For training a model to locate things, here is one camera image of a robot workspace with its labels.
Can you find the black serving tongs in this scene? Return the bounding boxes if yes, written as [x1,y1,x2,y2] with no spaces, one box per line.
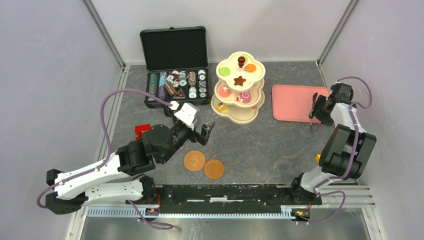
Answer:
[308,92,320,134]

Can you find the patterned round wooden coaster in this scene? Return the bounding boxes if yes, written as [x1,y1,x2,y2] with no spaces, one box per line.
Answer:
[183,150,206,172]

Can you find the plain round wooden coaster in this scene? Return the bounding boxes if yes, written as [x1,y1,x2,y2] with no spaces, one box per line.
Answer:
[203,159,225,180]

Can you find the yellow roll cake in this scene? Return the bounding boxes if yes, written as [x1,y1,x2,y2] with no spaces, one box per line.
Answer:
[216,102,229,113]

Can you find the pink cupcake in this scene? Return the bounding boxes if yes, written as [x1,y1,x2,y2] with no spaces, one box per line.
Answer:
[218,85,232,98]

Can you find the chocolate star cookie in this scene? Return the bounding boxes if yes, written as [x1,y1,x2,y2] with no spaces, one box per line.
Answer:
[233,75,246,87]

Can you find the orange flower cookie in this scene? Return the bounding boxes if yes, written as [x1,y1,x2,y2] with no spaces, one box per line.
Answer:
[245,63,257,73]

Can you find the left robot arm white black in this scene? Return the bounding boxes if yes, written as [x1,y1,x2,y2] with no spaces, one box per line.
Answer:
[45,120,216,215]

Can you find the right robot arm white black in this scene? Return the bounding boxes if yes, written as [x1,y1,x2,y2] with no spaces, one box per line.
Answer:
[288,81,377,204]

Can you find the pink plastic tray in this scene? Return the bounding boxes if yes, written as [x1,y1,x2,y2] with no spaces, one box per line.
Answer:
[271,84,330,124]

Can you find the triangular all-in button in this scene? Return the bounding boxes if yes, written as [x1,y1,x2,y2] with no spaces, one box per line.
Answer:
[172,88,186,100]

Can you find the yellow toy brick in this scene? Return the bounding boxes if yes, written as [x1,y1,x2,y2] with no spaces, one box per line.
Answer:
[315,154,321,163]

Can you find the red toy brick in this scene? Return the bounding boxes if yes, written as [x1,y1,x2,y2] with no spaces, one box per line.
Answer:
[134,124,152,140]

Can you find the cream three-tier serving stand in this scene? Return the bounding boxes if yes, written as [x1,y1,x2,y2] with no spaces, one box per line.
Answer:
[210,51,266,125]

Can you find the black poker chip case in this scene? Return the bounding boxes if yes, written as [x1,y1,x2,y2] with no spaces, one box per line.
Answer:
[139,26,212,105]

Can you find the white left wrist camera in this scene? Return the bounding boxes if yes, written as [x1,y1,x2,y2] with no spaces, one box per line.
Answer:
[174,102,200,130]

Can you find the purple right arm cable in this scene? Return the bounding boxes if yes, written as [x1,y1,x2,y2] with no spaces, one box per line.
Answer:
[294,76,373,226]

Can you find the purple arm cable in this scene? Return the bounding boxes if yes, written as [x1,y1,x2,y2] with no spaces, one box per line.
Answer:
[294,76,373,226]
[36,88,181,230]

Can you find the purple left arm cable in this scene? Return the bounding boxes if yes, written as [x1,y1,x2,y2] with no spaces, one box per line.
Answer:
[36,88,181,230]

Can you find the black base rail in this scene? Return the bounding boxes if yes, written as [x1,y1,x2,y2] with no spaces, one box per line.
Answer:
[156,184,322,215]

